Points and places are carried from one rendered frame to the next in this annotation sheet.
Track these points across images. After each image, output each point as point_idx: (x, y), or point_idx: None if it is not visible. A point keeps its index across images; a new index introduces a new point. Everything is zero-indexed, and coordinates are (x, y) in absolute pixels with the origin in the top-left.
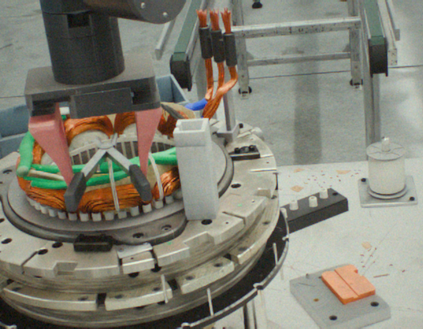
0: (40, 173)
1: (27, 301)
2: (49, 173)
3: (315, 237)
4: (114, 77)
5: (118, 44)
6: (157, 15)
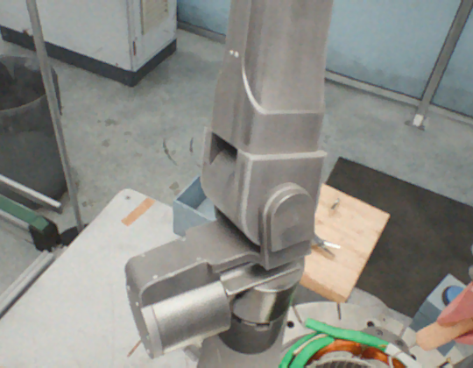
0: (312, 338)
1: None
2: (304, 343)
3: None
4: (219, 336)
5: (230, 334)
6: (136, 323)
